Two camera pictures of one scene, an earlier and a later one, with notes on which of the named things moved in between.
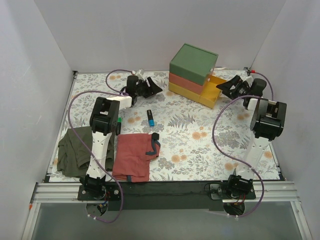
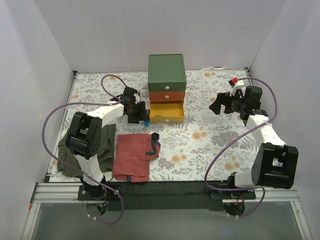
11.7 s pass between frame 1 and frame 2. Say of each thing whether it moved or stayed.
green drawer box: moved
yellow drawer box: moved
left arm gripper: moved
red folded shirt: stayed
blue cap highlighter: moved
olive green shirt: stayed
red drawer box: moved
